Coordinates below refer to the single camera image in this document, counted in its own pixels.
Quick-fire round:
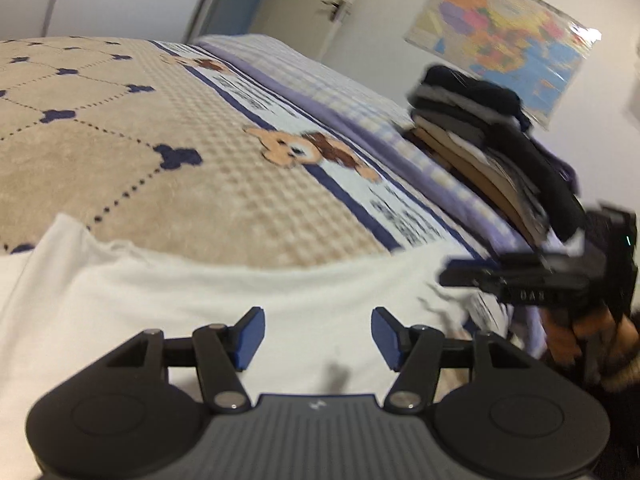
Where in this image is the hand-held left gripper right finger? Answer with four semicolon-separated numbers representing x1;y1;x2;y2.
370;306;533;414

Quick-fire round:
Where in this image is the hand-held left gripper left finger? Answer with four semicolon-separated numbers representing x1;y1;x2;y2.
102;306;266;414

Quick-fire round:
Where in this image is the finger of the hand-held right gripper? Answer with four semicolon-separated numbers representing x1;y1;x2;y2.
439;255;506;288

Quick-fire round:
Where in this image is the white long-sleeved top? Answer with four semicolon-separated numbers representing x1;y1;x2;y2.
0;212;506;480

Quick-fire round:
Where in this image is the stack of folded clothes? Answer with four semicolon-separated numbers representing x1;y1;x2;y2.
402;64;588;246

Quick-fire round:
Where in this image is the person's right hand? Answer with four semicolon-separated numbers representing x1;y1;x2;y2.
542;302;640;393

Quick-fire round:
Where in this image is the beige bear printed blanket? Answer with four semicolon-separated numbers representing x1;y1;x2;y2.
0;35;506;281

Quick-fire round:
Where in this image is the purple plaid quilt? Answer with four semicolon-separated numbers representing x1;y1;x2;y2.
192;34;551;356

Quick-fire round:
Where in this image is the white and blue wardrobe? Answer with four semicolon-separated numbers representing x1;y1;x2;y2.
0;0;226;43

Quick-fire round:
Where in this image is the world map wall poster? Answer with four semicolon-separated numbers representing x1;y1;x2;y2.
402;0;603;131

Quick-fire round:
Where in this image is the metal door handle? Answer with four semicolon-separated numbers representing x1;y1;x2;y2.
320;0;353;23

